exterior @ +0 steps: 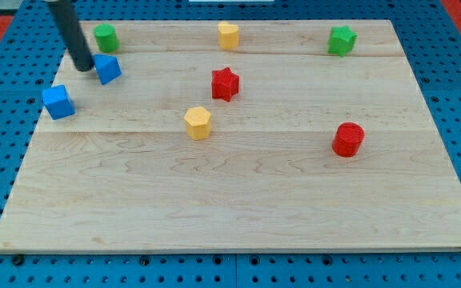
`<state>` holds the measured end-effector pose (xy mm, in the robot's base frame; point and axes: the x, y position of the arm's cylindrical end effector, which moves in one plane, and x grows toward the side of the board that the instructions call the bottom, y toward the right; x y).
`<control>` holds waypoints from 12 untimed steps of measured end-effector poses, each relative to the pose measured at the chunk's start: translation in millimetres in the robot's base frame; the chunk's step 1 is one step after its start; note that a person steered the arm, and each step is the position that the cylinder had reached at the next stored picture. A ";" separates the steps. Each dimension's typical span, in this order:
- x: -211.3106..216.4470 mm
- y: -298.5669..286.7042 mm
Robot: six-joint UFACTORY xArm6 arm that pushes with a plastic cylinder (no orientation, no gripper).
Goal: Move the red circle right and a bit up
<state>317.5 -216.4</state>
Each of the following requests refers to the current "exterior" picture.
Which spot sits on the yellow hexagon block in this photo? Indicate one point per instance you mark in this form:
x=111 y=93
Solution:
x=198 y=122

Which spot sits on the light wooden board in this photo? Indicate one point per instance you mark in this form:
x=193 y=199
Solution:
x=122 y=176

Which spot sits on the red star block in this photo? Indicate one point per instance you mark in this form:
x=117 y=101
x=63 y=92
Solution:
x=224 y=84

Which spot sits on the yellow heart block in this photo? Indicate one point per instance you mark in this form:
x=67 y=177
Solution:
x=228 y=35

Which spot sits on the red cylinder block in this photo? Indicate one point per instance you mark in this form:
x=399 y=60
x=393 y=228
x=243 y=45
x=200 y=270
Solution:
x=348 y=138

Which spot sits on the blue triangle block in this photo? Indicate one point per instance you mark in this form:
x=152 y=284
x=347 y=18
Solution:
x=107 y=68

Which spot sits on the green star block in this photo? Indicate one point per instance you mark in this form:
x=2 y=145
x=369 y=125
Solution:
x=341 y=40

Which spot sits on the green cylinder block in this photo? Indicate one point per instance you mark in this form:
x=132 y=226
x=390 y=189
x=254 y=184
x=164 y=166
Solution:
x=106 y=37

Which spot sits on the blue cube block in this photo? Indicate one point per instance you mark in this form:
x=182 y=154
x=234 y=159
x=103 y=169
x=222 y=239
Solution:
x=57 y=102

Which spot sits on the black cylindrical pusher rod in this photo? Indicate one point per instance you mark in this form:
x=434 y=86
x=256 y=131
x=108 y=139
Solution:
x=66 y=20

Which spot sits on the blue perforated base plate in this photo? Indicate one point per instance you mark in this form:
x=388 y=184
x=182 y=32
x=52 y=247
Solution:
x=30 y=53

